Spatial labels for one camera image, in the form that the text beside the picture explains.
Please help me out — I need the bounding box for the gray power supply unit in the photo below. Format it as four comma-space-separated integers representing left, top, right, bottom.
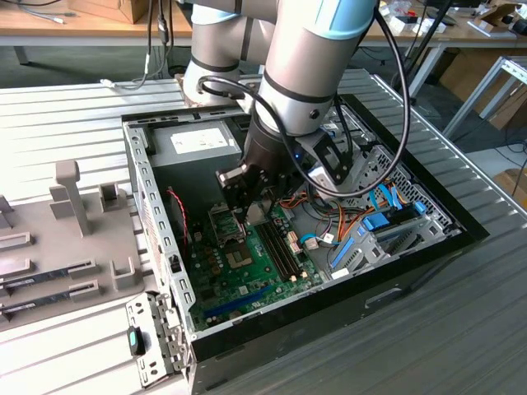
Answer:
146, 119, 248, 202

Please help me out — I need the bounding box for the large cardboard box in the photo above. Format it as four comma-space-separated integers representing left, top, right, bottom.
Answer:
438, 49, 527, 131

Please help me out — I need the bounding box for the aluminium profile frame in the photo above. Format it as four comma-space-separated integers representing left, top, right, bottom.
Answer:
442, 55, 527, 141

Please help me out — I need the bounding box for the orange wire bundle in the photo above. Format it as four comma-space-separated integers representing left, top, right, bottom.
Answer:
279, 193, 371, 248

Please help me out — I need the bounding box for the wrist camera with black bracket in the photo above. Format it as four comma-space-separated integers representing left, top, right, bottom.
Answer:
296, 131, 355, 194

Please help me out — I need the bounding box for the RAM stick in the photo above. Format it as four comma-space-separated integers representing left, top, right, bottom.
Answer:
0, 267, 73, 291
0, 292, 73, 317

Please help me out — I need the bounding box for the silver slot cover bracket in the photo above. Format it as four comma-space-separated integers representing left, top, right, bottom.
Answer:
124, 290, 195, 390

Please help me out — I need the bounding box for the green motherboard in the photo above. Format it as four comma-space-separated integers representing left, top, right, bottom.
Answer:
187, 203, 326, 330

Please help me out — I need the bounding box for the blue plastic rail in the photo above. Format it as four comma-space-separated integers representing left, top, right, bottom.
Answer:
331, 236, 355, 268

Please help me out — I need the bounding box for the hard disk in blue carrier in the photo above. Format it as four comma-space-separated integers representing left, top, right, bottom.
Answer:
361, 200, 427, 231

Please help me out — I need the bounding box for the blue flat wire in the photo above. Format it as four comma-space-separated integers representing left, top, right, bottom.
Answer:
369, 183, 407, 211

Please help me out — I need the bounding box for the gray cable with plug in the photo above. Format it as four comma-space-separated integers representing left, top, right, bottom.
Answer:
100, 0, 174, 91

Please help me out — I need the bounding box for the open cardboard box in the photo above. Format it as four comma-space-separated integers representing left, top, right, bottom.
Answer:
473, 2, 522, 30

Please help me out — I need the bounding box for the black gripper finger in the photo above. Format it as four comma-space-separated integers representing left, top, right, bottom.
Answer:
216, 163, 264, 231
263, 170, 297, 215

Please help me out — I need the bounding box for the red twisted wire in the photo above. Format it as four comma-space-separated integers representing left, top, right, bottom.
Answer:
166, 185, 191, 244

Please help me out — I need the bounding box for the wooden desk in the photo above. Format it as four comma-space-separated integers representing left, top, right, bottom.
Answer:
0, 0, 194, 47
361, 0, 527, 98

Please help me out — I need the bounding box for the CPU socket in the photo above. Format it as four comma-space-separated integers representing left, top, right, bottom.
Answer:
222, 242, 254, 268

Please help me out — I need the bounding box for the black PC case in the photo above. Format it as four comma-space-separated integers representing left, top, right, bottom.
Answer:
121, 93, 491, 395

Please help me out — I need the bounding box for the gray parts rack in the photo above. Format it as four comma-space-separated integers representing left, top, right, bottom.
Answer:
0, 160, 161, 334

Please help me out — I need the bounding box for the blue expansion slot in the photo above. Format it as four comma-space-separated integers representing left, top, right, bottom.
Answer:
203, 285, 273, 318

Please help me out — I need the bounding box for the black stand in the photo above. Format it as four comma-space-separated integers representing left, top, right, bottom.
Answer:
389, 0, 454, 100

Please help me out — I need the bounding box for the black RAM slot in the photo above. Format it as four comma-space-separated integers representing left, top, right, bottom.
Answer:
257, 224, 296, 284
263, 221, 305, 281

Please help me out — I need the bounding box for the thick black cable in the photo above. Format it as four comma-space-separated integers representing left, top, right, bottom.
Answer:
197, 7, 413, 198

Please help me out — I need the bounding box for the black case fan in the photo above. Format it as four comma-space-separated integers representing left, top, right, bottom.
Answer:
164, 187, 193, 248

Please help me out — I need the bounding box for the small white box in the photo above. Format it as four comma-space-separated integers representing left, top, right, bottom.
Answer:
389, 15, 417, 33

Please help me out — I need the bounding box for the silver perforated drive cage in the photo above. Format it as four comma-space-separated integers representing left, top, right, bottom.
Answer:
341, 143, 464, 281

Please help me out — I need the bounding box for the black and blue latch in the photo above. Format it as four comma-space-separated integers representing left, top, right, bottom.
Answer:
126, 326, 147, 357

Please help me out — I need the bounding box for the small cardboard box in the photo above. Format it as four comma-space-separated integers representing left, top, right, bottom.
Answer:
492, 167, 527, 198

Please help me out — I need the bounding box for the silver CPU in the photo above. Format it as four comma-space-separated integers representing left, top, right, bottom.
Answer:
245, 203, 268, 226

